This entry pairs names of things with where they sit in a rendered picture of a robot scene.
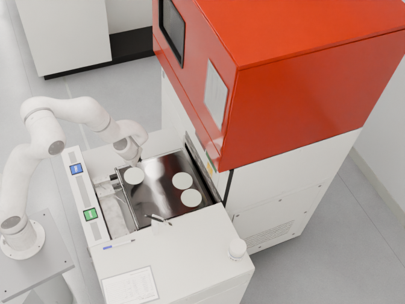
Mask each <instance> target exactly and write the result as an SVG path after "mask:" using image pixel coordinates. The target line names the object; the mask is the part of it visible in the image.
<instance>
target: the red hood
mask: <svg viewBox="0 0 405 304"><path fill-rule="evenodd" d="M152 32H153V34H152V35H153V51H154V53H155V55H156V56H157V58H158V60H159V62H160V64H161V66H162V68H163V70H164V72H165V74H166V75H167V77H168V79H169V81H170V83H171V85H172V87H173V88H174V91H175V93H176V94H177V96H178V98H179V100H180V102H181V104H182V105H183V107H184V109H185V111H186V113H187V115H188V117H189V119H190V121H191V123H192V124H193V126H194V128H195V130H196V132H197V134H198V136H199V138H200V140H201V142H202V143H203V145H204V147H205V149H206V151H207V152H208V154H209V156H210V158H211V160H212V162H213V164H214V166H215V168H216V170H217V171H218V173H222V172H224V171H228V170H231V169H234V168H237V167H240V166H243V165H246V164H249V163H253V162H256V161H258V160H262V159H265V158H267V157H271V156H275V155H277V154H280V153H284V152H286V151H289V150H293V149H296V148H299V147H302V146H305V145H308V144H311V143H314V142H318V141H321V140H323V139H327V138H330V137H332V136H336V135H339V134H342V133H345V132H348V131H351V130H354V129H357V128H361V127H363V125H364V124H365V122H366V120H367V119H368V117H369V115H370V113H371V112H372V110H373V108H374V106H375V105H376V103H377V101H378V99H379V98H380V96H381V94H382V93H383V91H384V89H385V87H386V86H387V84H388V83H389V80H390V79H391V77H392V76H393V74H394V72H395V70H396V69H397V67H398V65H399V64H400V62H401V60H402V58H403V57H404V55H405V3H404V2H403V1H402V0H152Z"/></svg>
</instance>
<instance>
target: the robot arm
mask: <svg viewBox="0 0 405 304"><path fill-rule="evenodd" d="M19 113H20V117H21V120H22V122H23V123H24V125H25V127H26V128H27V130H28V132H29V134H30V136H31V143H30V144H28V143H25V144H19V145H17V146H16V147H15V148H14V149H13V150H12V152H11V153H10V155H9V157H8V159H7V161H6V163H5V167H4V170H3V173H2V174H1V173H0V232H1V234H2V236H1V240H0V246H1V249H2V251H3V252H4V254H5V255H6V256H8V257H9V258H11V259H15V260H23V259H28V258H30V257H32V256H34V255H35V254H36V253H38V252H39V251H40V249H41V248H42V247H43V245H44V242H45V231H44V229H43V227H42V226H41V225H40V224H39V223H38V222H36V221H34V220H29V218H28V216H27V214H26V212H25V209H26V206H27V198H28V188H29V184H30V179H31V176H32V175H33V173H34V171H35V170H36V168H37V166H38V164H39V163H40V162H41V161H42V160H43V159H47V158H52V157H56V156H58V155H59V154H60V153H61V152H62V151H63V150H64V148H65V145H66V136H65V133H64V131H63V129H62V128H61V126H60V124H59V123H58V121H57V120H56V118H58V119H62V120H65V121H69V122H74V123H77V124H85V125H87V126H88V128H90V129H91V131H93V132H94V133H95V134H96V135H97V136H98V137H99V138H101V139H102V140H103V141H104V142H106V143H109V144H110V143H111V148H112V149H113V151H114V152H116V153H117V154H118V155H120V157H122V158H123V161H124V162H125V164H127V165H130V167H131V168H133V167H135V166H136V164H137V163H139V162H142V159H141V153H142V150H143V149H142V147H141V145H143V144H144V143H145V142H146V141H147V140H148V133H147V132H146V130H145V129H144V128H143V127H142V126H141V125H140V124H139V123H138V122H136V121H133V120H131V119H123V120H120V121H115V120H114V119H113V118H112V117H111V116H110V115H109V114H108V113H107V111H106V110H105V109H104V108H103V107H102V105H100V103H99V102H97V100H95V99H94V98H92V97H78V98H74V99H69V100H58V99H54V98H50V97H41V96H39V97H31V98H29V99H27V100H25V101H24V102H23V103H22V104H21V106H20V110H19Z"/></svg>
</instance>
